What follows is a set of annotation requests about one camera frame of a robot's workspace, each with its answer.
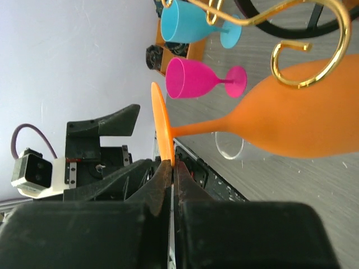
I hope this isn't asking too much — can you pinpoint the pink plastic wine glass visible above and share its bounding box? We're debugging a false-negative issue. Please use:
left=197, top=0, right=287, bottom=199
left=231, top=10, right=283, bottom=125
left=165, top=57, right=247, bottom=99

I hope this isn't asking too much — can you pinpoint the gold wire glass rack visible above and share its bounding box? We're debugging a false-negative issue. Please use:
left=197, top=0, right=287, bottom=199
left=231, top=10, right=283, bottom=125
left=162, top=1, right=358, bottom=89

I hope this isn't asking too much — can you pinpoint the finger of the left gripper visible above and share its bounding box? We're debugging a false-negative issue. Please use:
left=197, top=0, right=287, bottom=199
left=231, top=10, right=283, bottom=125
left=66, top=104, right=140, bottom=160

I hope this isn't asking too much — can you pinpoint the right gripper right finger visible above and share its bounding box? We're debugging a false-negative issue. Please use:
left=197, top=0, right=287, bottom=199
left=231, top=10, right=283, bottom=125
left=173, top=162, right=340, bottom=268

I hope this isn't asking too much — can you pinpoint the wooden compartment tray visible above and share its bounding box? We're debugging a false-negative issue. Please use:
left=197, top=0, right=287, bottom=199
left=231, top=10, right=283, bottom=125
left=154, top=0, right=207, bottom=78

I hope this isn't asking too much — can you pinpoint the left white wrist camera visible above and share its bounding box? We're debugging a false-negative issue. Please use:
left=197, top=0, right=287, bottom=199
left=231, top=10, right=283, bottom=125
left=11, top=149, right=77, bottom=200

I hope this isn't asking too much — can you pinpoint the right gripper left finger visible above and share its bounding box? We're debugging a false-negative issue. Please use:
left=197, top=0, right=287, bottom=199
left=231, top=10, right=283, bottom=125
left=1, top=160, right=172, bottom=268

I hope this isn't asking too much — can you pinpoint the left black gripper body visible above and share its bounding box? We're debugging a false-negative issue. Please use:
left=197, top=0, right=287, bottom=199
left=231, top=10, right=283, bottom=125
left=63, top=145, right=161, bottom=202

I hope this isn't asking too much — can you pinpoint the orange plastic wine glass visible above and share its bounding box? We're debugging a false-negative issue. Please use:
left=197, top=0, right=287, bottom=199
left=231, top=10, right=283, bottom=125
left=151, top=54, right=358, bottom=163

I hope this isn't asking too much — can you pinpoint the black rolled sock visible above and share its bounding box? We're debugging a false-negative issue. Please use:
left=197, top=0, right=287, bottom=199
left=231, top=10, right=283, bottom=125
left=145, top=45, right=163, bottom=71

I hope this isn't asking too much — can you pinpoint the blue plastic wine glass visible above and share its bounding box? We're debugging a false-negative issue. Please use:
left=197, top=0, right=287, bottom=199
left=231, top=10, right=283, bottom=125
left=160, top=1, right=242, bottom=49

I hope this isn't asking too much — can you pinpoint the clear wine glass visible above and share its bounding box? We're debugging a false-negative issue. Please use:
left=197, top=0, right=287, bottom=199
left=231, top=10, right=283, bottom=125
left=215, top=132, right=244, bottom=160

